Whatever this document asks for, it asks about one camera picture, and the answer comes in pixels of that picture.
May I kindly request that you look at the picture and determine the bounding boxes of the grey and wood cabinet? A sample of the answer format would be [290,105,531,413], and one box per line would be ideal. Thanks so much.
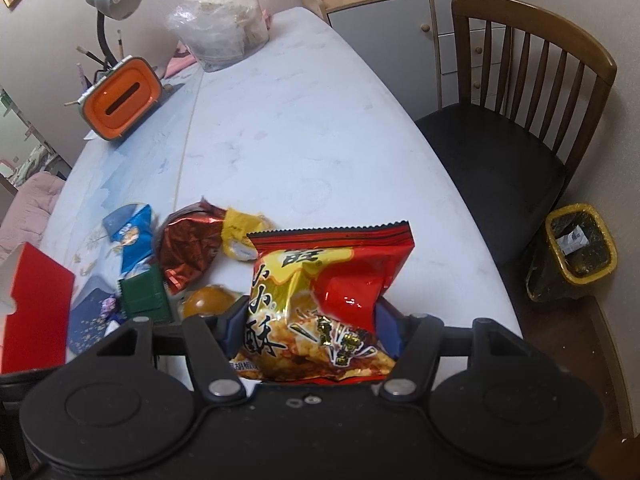
[294,0,514,122]

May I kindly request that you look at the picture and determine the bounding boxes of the wooden chair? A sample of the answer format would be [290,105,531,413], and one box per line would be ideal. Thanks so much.
[414,0,619,267]

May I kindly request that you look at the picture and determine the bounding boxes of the yellow snack packet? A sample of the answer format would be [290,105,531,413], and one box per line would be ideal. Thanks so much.
[220,206,273,263]

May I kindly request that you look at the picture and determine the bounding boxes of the pink cloth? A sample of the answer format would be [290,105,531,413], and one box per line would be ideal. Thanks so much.
[163,40,202,80]

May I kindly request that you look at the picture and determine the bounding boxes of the red cardboard box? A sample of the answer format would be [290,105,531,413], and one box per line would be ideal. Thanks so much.
[0,241,77,376]

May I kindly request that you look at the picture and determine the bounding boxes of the holder with brushes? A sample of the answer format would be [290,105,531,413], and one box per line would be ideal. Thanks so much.
[74,29,127,92]

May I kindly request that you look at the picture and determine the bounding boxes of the green snack packet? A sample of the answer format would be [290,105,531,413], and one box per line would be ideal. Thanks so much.
[117,264,176,323]

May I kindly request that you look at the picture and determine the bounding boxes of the yellow trash bin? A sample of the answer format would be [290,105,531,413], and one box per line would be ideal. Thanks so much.
[526,203,619,304]

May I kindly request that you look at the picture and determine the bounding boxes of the white fluffy object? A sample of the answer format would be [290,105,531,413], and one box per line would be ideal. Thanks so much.
[166,0,271,74]

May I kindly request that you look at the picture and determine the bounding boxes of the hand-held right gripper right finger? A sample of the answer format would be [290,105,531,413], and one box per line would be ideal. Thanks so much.
[375,305,526,403]

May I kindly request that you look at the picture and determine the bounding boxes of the red and yellow snack bag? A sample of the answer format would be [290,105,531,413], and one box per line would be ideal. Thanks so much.
[245,220,416,386]

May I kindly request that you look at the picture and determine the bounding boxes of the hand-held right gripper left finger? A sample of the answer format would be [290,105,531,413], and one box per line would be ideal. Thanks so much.
[97,297,251,405]

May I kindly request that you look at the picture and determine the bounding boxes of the orange tissue box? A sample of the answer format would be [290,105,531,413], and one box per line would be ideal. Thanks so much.
[79,55,164,142]

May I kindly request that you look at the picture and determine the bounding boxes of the pink blanket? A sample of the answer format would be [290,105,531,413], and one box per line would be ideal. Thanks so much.
[0,171,66,261]

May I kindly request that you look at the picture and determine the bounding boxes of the brown foil snack packet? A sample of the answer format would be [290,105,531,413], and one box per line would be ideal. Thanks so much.
[157,200,229,296]

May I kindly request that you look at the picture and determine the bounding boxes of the blue snack packet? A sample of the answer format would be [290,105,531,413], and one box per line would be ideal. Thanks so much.
[102,203,157,281]

